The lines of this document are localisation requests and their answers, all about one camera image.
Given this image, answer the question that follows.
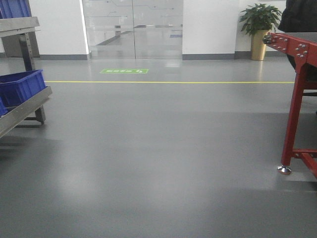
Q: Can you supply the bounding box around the glass double door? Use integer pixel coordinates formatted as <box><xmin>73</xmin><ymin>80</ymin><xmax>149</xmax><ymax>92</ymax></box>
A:
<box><xmin>82</xmin><ymin>0</ymin><xmax>183</xmax><ymax>59</ymax></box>

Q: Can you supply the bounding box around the gold plant pot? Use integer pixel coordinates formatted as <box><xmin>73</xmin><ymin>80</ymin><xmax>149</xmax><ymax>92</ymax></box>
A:
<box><xmin>251</xmin><ymin>30</ymin><xmax>269</xmax><ymax>60</ymax></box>

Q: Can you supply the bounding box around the green potted plant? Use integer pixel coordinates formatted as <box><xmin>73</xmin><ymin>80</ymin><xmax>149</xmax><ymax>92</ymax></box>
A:
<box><xmin>239</xmin><ymin>3</ymin><xmax>282</xmax><ymax>36</ymax></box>

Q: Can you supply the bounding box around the blue plastic crate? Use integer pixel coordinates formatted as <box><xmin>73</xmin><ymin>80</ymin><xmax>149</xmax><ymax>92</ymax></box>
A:
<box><xmin>0</xmin><ymin>69</ymin><xmax>46</xmax><ymax>117</ymax></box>

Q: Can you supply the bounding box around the black jacket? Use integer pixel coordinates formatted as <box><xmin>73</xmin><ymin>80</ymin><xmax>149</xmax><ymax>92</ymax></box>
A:
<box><xmin>278</xmin><ymin>0</ymin><xmax>317</xmax><ymax>32</ymax></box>

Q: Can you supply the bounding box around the blue upper crate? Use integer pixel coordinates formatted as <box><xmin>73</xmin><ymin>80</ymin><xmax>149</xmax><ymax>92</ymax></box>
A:
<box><xmin>0</xmin><ymin>0</ymin><xmax>31</xmax><ymax>19</ymax></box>

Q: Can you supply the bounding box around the red metal conveyor frame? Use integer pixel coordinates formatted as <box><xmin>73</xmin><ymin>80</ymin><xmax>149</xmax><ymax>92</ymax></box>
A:
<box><xmin>263</xmin><ymin>32</ymin><xmax>317</xmax><ymax>176</ymax></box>

